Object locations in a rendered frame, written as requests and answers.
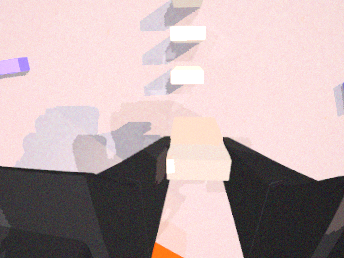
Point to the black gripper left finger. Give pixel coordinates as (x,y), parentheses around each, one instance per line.
(115,212)

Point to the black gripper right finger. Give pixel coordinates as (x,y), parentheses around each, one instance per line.
(278,212)

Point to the purple flat bar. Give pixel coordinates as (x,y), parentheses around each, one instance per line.
(14,65)

